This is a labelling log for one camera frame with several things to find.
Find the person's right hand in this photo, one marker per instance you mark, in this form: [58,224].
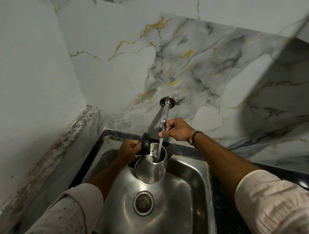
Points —
[178,130]

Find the person's left hand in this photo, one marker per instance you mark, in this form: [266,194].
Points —
[126,151]

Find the person's right thumb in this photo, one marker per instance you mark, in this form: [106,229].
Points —
[166,134]

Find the person's left thumb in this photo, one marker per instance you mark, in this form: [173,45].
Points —
[136,143]

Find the chrome wall tap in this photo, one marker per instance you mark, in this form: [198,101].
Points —
[165,113]

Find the stainless steel electric kettle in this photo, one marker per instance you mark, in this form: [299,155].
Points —
[152,161]

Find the person's left forearm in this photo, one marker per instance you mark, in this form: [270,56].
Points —
[79,200]

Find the person's right forearm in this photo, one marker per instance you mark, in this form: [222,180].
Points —
[243,183]

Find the dark wrist band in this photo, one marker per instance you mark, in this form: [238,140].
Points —
[193,138]

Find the stainless steel sink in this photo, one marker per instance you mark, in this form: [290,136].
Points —
[154,192]

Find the round sink drain strainer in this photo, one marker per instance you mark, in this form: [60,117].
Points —
[143,203]

